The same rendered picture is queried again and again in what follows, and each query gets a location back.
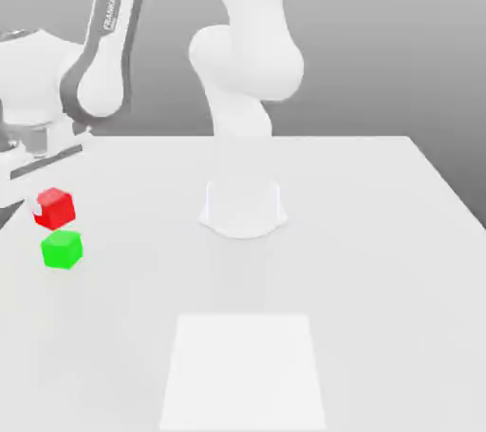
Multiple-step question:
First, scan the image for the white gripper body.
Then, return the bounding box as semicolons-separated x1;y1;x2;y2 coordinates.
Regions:
0;141;84;210

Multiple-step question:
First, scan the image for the small green cube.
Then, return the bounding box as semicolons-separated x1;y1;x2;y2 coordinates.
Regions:
40;230;84;272

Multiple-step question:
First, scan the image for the small red cube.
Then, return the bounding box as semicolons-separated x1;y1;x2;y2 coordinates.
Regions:
32;187;77;232

